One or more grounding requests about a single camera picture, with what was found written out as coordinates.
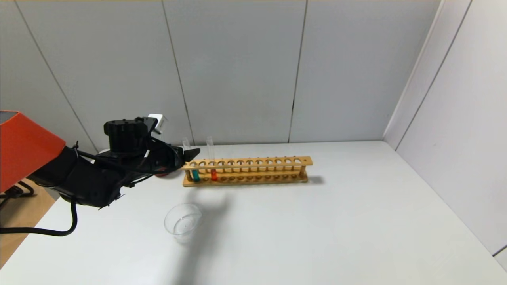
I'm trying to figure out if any test tube with red pigment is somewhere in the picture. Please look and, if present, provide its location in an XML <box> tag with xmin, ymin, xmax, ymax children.
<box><xmin>206</xmin><ymin>137</ymin><xmax>218</xmax><ymax>182</ymax></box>

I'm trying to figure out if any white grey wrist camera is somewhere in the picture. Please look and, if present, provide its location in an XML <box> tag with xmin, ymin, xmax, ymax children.
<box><xmin>148</xmin><ymin>114</ymin><xmax>168</xmax><ymax>136</ymax></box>

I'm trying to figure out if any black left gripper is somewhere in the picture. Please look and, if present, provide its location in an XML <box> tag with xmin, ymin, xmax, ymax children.
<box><xmin>148</xmin><ymin>138</ymin><xmax>200</xmax><ymax>173</ymax></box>

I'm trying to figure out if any wooden test tube rack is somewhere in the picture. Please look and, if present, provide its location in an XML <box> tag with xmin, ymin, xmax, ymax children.
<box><xmin>179</xmin><ymin>156</ymin><xmax>313</xmax><ymax>187</ymax></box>

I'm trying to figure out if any clear glass beaker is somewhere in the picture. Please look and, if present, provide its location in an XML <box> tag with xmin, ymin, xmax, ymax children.
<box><xmin>164</xmin><ymin>203</ymin><xmax>203</xmax><ymax>243</ymax></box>

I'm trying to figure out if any black metal stand leg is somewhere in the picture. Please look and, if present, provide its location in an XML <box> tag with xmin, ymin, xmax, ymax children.
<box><xmin>0</xmin><ymin>183</ymin><xmax>35</xmax><ymax>208</ymax></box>

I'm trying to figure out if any test tube with blue pigment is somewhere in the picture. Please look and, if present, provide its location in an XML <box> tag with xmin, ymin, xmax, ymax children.
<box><xmin>183</xmin><ymin>137</ymin><xmax>200</xmax><ymax>182</ymax></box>

